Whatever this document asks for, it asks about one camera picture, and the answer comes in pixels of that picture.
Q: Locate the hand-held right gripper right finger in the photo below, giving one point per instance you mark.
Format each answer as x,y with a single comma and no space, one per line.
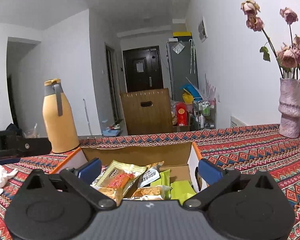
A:
210,171

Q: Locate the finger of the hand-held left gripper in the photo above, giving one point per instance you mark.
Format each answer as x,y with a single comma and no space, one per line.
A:
32,145

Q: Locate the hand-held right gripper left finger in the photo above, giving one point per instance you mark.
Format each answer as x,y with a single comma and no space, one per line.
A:
90,171

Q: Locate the orange spicy strip packet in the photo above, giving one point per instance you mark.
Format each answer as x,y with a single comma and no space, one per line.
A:
120,177

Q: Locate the green snack packet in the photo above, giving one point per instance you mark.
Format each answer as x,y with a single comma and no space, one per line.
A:
182,191
163,180

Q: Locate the cardboard box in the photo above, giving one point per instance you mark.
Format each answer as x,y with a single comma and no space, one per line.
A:
140,152

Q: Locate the white and gold snack packet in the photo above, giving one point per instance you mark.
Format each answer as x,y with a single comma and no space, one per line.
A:
150,176

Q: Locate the white biscuit packet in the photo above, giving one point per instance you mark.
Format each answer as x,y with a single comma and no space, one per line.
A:
150,192

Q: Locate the glass cup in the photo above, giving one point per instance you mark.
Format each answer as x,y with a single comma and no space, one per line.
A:
31,132

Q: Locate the white cotton glove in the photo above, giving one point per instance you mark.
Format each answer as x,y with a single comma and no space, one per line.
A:
0,177

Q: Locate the yellow thermos jug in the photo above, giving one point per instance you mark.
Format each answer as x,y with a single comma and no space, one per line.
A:
60,125

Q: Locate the blue floor tray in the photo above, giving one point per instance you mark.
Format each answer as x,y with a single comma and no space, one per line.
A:
111,131

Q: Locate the red gift box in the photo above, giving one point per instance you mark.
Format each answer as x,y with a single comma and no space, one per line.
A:
182,113

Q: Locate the wooden chair back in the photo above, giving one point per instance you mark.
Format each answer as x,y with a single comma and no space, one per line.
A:
142,117

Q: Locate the yellow bag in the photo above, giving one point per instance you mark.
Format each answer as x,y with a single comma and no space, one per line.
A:
187,98

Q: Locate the pink feathery plant bunch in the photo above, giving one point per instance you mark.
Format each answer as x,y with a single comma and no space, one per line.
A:
210,87

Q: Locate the blue plastic bag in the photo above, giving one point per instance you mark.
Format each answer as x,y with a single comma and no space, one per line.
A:
188,90

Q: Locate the dark entrance door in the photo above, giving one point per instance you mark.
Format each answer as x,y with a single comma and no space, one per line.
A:
132,80

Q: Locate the pink textured vase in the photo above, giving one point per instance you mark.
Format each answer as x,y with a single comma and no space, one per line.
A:
291,110

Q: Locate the grey fridge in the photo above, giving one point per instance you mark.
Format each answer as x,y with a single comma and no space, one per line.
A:
180,70

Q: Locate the white folded umbrella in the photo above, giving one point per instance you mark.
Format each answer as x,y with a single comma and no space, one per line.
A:
193,57

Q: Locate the paper notice on door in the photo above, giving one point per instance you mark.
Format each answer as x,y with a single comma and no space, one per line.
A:
139,67

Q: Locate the clear plastic pouch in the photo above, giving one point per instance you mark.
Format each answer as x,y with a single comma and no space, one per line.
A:
178,48

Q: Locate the yellow box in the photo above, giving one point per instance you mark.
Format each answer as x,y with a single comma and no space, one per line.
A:
182,34

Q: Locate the bunch of dried roses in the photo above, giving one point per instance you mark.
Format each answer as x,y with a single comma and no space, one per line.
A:
288,55

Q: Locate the white electrical panel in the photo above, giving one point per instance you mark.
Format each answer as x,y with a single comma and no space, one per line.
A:
202,30

